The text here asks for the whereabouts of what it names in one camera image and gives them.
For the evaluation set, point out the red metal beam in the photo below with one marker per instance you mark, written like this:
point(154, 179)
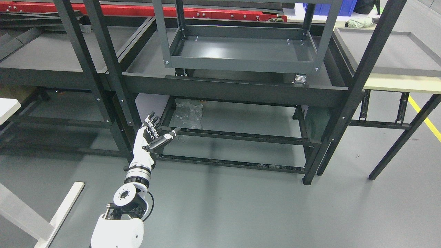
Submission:
point(110, 8)

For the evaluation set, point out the grey metal cart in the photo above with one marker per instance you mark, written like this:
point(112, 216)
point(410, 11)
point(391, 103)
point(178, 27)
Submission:
point(248, 46)

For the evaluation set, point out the clear plastic bag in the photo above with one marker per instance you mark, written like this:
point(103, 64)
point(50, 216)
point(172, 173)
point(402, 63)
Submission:
point(188, 114)

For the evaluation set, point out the black metal shelf rack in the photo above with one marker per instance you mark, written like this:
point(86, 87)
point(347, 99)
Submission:
point(121, 56)

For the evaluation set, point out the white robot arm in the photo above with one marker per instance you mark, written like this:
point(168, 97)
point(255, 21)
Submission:
point(122, 224)

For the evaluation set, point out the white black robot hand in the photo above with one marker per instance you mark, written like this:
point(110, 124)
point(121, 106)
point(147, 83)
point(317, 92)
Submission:
point(147, 142)

